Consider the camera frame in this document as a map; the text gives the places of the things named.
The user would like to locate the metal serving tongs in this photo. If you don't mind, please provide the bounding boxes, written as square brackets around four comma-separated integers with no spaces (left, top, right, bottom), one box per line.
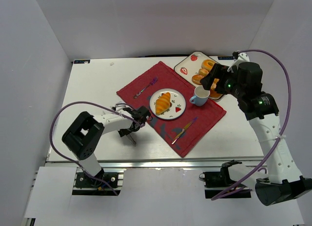
[127,134,137,145]

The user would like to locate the croissant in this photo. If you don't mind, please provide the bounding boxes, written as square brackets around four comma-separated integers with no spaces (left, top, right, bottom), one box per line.
[155,92,171,115]

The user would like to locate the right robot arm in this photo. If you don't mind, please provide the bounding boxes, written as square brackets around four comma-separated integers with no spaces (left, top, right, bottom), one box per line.
[200,50,312,206]

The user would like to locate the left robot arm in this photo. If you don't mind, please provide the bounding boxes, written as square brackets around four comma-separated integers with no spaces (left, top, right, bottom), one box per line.
[61,103,151,185]

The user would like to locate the large sesame flower bread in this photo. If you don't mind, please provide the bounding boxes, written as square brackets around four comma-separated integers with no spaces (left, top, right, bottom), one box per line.
[210,79,221,98]

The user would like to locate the small round bun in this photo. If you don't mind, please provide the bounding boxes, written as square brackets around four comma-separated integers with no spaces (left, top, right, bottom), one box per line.
[198,68,209,77]

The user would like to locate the sugared cream bun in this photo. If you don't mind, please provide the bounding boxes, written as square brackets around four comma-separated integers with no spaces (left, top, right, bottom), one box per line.
[191,74,205,85]

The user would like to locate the light blue mug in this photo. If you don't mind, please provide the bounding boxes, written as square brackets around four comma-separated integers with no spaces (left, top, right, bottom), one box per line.
[189,86,210,106]

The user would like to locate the strawberry pattern tray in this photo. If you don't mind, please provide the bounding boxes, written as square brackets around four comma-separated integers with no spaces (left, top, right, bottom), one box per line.
[174,51,226,87]

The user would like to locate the right table logo sticker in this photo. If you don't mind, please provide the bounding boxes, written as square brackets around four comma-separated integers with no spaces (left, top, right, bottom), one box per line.
[217,56,234,61]

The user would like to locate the table logo sticker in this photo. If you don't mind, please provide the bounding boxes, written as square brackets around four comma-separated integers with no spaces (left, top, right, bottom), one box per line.
[73,60,90,64]
[217,56,234,61]

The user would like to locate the watermelon pattern plate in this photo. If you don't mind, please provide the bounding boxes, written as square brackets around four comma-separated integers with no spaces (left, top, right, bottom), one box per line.
[149,88,186,120]

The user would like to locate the iridescent fork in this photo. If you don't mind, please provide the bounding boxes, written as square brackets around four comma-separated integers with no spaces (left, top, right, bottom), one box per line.
[133,77,158,99]

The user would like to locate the red cloth placemat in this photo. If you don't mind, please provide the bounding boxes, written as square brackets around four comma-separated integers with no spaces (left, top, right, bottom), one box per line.
[117,62,226,158]

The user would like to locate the iridescent table knife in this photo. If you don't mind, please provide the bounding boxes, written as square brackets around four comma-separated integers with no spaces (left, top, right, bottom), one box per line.
[172,117,198,144]

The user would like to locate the left table logo sticker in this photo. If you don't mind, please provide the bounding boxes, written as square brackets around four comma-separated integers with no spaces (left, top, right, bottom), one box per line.
[73,60,90,64]

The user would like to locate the glazed ring donut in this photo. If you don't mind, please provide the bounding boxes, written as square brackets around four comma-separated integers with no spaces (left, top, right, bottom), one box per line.
[201,59,216,72]

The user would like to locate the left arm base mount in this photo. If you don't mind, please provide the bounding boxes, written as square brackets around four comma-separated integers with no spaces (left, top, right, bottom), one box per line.
[72,170,123,196]

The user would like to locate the aluminium table rail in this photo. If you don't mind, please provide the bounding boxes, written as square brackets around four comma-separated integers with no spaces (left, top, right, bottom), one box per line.
[45,157,262,168]

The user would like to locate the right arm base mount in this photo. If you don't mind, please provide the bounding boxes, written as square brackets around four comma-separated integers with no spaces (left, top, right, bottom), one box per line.
[198,160,251,199]

